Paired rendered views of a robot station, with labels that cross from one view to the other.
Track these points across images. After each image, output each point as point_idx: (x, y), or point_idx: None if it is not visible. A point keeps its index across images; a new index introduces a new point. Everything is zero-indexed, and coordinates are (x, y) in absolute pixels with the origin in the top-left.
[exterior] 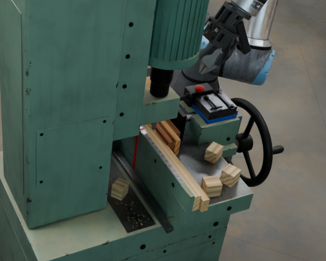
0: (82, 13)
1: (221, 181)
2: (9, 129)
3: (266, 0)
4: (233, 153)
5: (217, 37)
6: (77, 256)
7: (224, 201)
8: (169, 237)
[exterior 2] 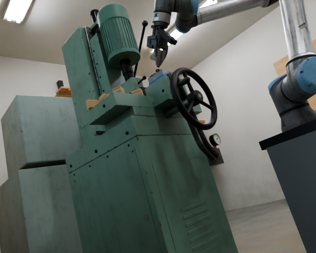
0: (73, 52)
1: None
2: None
3: (159, 9)
4: (166, 98)
5: (147, 42)
6: (74, 155)
7: (100, 101)
8: (106, 144)
